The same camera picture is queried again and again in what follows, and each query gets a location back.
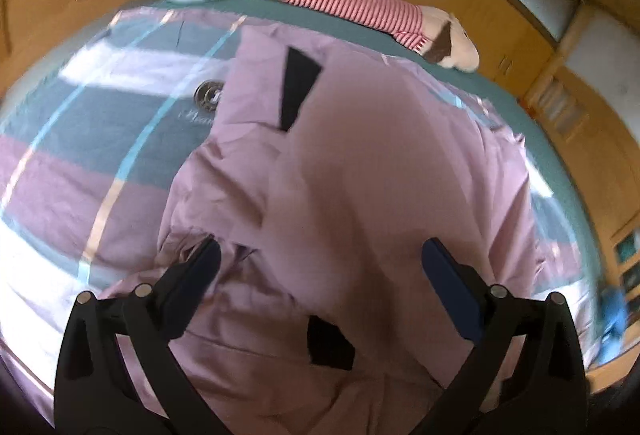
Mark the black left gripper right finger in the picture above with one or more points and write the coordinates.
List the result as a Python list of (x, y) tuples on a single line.
[(524, 374)]

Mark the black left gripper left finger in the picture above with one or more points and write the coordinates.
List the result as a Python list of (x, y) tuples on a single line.
[(116, 373)]

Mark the plaid pink grey bedspread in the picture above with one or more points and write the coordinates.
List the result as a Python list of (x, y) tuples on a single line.
[(88, 155)]

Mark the pink coat with black trim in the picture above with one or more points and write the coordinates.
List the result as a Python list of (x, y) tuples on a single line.
[(326, 169)]

